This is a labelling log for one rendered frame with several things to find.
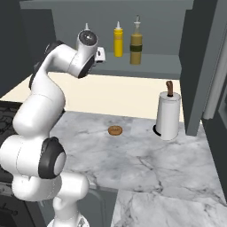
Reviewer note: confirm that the grey open wall cabinet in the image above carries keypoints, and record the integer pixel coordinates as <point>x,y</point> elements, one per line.
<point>159,29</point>

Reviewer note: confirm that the oil and vinegar bottle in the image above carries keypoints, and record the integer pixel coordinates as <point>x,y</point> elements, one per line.
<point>136,56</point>

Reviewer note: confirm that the dark tall kitchen unit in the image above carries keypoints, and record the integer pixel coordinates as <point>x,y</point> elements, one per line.
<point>218,147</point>

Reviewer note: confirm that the brown round cookie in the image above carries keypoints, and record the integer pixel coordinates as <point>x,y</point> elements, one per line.
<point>115,130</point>

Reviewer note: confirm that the dark grey cabinet door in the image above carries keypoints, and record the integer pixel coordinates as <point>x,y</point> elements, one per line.
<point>17,44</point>
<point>195,74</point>

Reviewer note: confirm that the yellow mustard bottle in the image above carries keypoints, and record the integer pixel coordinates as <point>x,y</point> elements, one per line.
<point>118,44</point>

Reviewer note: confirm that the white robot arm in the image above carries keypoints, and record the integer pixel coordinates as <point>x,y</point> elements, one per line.
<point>38,118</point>

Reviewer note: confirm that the black hob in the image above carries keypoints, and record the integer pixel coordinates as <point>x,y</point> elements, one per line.
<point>7,118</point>

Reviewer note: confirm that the dark grey base cabinet front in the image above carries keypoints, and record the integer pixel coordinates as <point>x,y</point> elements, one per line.
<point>102,207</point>

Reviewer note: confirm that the brown-post paper towel holder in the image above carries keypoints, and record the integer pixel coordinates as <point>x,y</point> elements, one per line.
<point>169,88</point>

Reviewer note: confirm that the white paper towel roll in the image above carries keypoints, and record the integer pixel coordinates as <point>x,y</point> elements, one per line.
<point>168,118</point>

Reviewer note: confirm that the black oven front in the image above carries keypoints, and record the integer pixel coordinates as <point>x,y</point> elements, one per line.
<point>11,212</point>

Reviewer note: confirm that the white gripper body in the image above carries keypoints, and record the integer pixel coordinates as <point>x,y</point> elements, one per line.
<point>102,52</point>

